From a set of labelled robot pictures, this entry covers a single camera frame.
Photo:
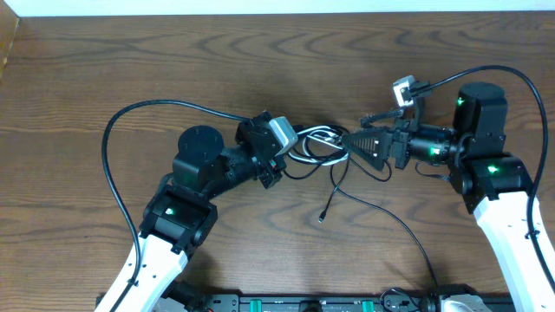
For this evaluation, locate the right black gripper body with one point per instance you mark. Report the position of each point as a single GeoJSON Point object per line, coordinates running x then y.
{"type": "Point", "coordinates": [401, 129]}

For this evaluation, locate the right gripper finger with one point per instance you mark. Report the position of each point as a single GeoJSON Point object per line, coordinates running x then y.
{"type": "Point", "coordinates": [381, 117]}
{"type": "Point", "coordinates": [371, 144]}

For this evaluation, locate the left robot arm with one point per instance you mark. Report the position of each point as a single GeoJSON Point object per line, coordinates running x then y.
{"type": "Point", "coordinates": [180, 215]}

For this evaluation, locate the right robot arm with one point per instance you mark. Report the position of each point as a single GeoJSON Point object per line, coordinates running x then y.
{"type": "Point", "coordinates": [495, 186]}

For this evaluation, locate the cardboard side panel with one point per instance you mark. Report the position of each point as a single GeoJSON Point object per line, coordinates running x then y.
{"type": "Point", "coordinates": [9, 21]}

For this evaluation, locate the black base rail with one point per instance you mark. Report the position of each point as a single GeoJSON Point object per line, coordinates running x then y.
{"type": "Point", "coordinates": [458, 297]}

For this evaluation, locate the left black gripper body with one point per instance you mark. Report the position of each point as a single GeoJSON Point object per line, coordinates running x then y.
{"type": "Point", "coordinates": [272, 176]}

